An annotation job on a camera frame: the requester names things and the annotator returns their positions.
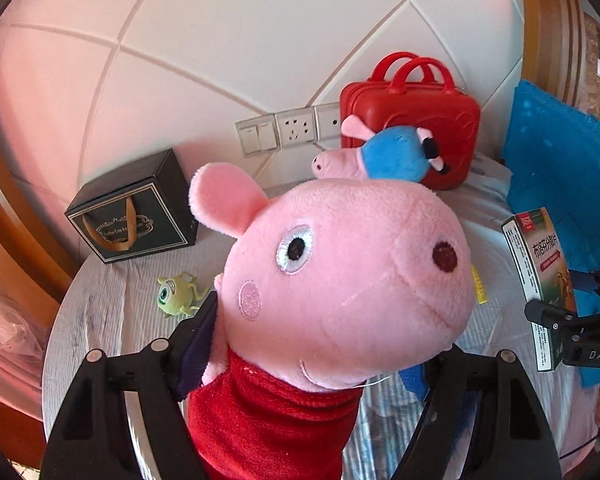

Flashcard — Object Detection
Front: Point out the rolled patterned carpet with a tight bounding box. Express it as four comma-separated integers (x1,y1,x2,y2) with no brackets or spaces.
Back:
577,13,600,120

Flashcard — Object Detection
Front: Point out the red toy suitcase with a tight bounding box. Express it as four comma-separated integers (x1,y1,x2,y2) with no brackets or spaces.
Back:
339,51,480,191

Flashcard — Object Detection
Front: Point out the green white medicine box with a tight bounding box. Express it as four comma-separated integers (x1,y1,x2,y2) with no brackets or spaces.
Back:
500,206,579,373

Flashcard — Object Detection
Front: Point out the black gift box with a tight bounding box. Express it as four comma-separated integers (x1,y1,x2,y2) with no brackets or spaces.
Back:
65,148,198,263

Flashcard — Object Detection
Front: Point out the small green monster toy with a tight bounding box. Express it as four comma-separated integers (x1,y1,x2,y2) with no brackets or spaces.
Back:
156,272,210,318

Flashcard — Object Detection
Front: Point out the blue plastic storage crate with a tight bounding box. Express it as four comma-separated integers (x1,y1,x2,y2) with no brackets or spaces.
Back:
502,80,600,388

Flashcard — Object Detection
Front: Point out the blue dressed pig plush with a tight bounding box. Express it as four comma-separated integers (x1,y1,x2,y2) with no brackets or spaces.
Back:
312,115,451,182

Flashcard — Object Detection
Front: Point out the red dressed pink pig plush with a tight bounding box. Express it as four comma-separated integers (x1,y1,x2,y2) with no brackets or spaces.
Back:
187,162,476,479

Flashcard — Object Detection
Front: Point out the yellow plastic hanger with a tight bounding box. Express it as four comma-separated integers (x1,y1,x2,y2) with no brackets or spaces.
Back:
471,266,488,304

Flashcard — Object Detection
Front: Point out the wall socket panel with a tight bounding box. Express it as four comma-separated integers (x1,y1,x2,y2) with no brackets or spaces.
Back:
235,103,340,156

